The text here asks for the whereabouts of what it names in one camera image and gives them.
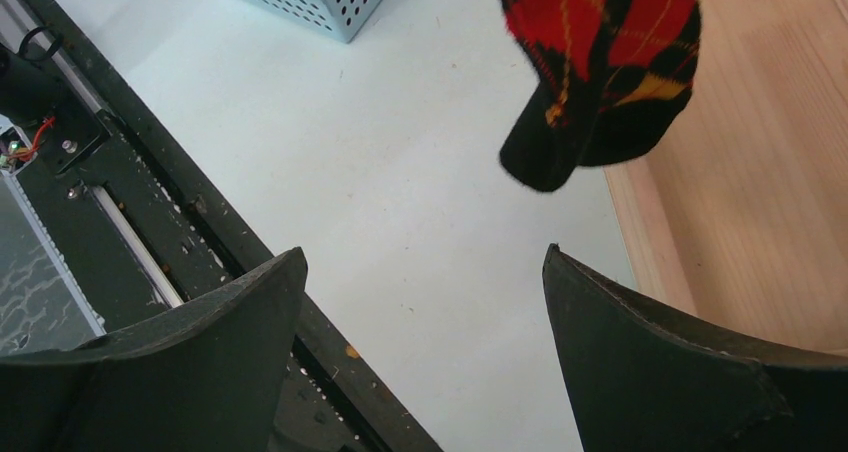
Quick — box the wooden hanger stand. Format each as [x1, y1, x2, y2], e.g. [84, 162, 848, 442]
[606, 0, 847, 355]

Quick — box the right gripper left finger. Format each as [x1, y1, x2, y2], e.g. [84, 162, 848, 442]
[1, 248, 308, 451]

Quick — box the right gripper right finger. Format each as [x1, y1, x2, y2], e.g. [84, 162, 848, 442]
[542, 245, 847, 451]

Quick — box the red black argyle sock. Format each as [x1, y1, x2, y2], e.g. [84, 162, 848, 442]
[499, 0, 702, 193]

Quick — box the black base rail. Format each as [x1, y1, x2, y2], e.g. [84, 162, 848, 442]
[1, 0, 437, 451]

